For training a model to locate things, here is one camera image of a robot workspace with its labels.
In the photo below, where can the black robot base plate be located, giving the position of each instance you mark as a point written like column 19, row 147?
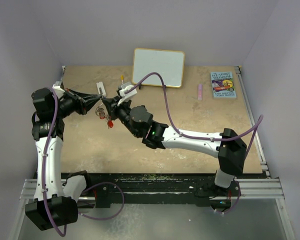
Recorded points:
column 197, row 189

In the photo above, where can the metal keyring with keys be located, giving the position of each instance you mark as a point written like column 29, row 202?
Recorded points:
column 101, row 112

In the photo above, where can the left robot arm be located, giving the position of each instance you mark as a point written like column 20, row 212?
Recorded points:
column 55, row 202

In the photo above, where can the blue treehouse book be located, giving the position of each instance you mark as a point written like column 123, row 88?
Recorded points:
column 223, row 85

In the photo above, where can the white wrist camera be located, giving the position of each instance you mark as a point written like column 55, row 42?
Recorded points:
column 125, row 92
column 58, row 86

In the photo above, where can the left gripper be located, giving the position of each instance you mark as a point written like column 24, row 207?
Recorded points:
column 83, row 101

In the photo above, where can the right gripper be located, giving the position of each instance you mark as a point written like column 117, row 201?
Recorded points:
column 112, row 104

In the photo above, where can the red key tag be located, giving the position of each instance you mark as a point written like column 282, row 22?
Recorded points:
column 110, row 124

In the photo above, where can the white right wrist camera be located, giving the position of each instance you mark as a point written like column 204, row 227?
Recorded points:
column 125, row 92

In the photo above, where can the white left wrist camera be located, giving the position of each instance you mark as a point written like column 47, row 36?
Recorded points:
column 58, row 86

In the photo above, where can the yellow framed whiteboard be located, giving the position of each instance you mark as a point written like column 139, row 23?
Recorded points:
column 168, row 63

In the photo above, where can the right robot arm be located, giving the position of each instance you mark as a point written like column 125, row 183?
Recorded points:
column 227, row 146

